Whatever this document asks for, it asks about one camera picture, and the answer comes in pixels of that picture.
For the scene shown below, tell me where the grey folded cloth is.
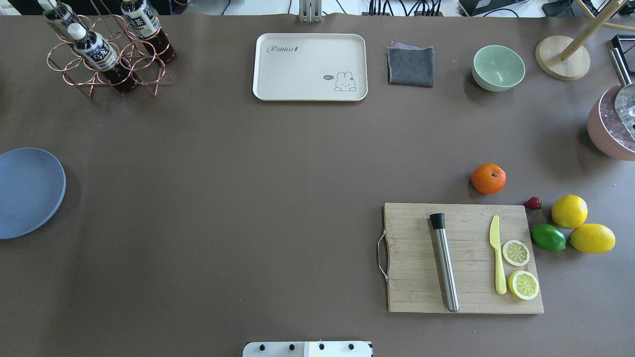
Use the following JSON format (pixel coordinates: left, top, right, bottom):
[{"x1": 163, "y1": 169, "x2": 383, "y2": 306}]
[{"x1": 387, "y1": 43, "x2": 435, "y2": 88}]

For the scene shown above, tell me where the tea bottle left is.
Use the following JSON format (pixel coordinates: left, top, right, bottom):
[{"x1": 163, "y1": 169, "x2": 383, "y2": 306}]
[{"x1": 38, "y1": 0, "x2": 83, "y2": 38}]

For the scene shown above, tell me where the metal ice scoop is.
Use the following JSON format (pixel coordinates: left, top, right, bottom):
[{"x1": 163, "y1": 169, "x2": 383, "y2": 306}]
[{"x1": 609, "y1": 48, "x2": 635, "y2": 140}]

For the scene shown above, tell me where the cream rabbit tray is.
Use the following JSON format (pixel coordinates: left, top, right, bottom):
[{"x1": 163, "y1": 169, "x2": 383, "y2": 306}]
[{"x1": 253, "y1": 33, "x2": 368, "y2": 101}]

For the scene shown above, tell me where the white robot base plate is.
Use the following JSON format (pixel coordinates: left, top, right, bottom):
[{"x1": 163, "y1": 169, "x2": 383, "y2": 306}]
[{"x1": 242, "y1": 341, "x2": 374, "y2": 357}]

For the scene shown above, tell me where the red strawberry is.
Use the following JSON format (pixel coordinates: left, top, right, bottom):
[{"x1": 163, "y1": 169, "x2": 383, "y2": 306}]
[{"x1": 523, "y1": 196, "x2": 542, "y2": 210}]

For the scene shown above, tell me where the pink bowl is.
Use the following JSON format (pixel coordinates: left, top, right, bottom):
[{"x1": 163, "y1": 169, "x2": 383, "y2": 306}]
[{"x1": 587, "y1": 84, "x2": 635, "y2": 161}]

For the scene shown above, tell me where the wooden cutting board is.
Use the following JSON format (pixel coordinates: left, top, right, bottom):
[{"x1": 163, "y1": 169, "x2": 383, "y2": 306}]
[{"x1": 383, "y1": 203, "x2": 544, "y2": 314}]

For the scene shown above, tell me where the lemon slice upper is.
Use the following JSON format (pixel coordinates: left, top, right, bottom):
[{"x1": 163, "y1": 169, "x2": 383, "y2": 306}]
[{"x1": 501, "y1": 240, "x2": 531, "y2": 267}]

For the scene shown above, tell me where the yellow lemon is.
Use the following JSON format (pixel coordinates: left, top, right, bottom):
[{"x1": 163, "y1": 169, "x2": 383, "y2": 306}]
[
  {"x1": 552, "y1": 194, "x2": 589, "y2": 229},
  {"x1": 569, "y1": 224, "x2": 616, "y2": 254}
]

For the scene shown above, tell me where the tea bottle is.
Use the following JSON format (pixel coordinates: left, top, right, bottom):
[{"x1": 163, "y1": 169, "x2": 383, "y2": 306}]
[
  {"x1": 38, "y1": 0, "x2": 83, "y2": 38},
  {"x1": 67, "y1": 23, "x2": 137, "y2": 93},
  {"x1": 121, "y1": 0, "x2": 177, "y2": 63}
]

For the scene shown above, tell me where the copper wire bottle rack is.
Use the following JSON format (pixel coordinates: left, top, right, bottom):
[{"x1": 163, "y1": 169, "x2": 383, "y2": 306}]
[{"x1": 46, "y1": 0, "x2": 173, "y2": 98}]

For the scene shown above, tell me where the orange fruit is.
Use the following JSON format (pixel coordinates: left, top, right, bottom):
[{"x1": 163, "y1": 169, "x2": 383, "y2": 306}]
[{"x1": 470, "y1": 163, "x2": 507, "y2": 194}]

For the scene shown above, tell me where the lemon half lower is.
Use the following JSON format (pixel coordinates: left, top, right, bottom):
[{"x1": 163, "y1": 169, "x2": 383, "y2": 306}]
[{"x1": 508, "y1": 270, "x2": 540, "y2": 300}]

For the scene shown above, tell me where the yellow plastic knife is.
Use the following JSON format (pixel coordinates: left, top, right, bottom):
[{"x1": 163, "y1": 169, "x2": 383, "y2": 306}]
[{"x1": 489, "y1": 215, "x2": 507, "y2": 295}]

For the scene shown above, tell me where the blue plate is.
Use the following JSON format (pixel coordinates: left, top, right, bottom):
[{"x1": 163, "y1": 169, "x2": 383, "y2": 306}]
[{"x1": 0, "y1": 148, "x2": 66, "y2": 239}]

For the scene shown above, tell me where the tea bottle front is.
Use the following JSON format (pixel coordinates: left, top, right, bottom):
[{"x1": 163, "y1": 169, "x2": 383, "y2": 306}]
[{"x1": 67, "y1": 23, "x2": 137, "y2": 93}]

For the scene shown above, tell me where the steel muddler black tip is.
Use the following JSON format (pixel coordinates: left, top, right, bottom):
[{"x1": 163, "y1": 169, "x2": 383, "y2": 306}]
[{"x1": 430, "y1": 213, "x2": 460, "y2": 313}]

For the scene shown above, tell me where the tea bottle right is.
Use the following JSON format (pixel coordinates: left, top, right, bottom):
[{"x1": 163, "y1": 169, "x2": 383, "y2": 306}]
[{"x1": 121, "y1": 0, "x2": 177, "y2": 63}]

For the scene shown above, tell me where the green lime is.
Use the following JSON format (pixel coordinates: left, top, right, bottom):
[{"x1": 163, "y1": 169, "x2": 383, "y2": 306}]
[{"x1": 530, "y1": 224, "x2": 567, "y2": 252}]

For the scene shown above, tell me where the green bowl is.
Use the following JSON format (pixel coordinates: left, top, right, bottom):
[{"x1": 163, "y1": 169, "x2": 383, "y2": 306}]
[{"x1": 471, "y1": 45, "x2": 525, "y2": 92}]

